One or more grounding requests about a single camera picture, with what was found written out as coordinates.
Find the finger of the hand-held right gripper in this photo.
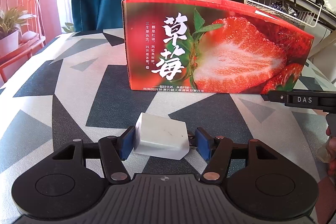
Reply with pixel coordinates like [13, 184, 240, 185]
[267, 90, 288, 104]

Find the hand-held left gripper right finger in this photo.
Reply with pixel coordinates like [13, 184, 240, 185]
[194, 126, 279, 185]

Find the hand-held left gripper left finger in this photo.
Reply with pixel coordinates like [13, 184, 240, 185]
[52, 126, 139, 185]

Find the white power adapter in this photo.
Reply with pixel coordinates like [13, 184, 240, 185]
[133, 112, 199, 161]

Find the red strawberry print cardboard box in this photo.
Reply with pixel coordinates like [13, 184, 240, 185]
[121, 0, 315, 95]

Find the person's right hand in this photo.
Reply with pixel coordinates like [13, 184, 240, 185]
[317, 127, 336, 178]

